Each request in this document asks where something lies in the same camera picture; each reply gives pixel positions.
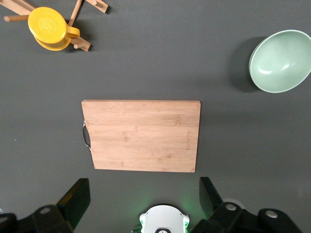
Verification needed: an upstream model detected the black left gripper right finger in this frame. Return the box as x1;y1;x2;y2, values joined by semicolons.
194;177;243;233

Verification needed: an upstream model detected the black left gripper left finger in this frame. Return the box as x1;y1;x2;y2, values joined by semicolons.
33;178;91;233

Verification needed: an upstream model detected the wooden cutting board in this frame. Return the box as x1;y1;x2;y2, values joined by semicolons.
81;99;202;173

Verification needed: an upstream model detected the pale green bowl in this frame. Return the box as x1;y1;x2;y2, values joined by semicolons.
248;29;311;94

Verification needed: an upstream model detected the yellow cup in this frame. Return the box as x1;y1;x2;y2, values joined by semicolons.
27;6;81;51

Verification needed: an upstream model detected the wooden cup rack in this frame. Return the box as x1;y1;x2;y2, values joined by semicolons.
0;0;109;52

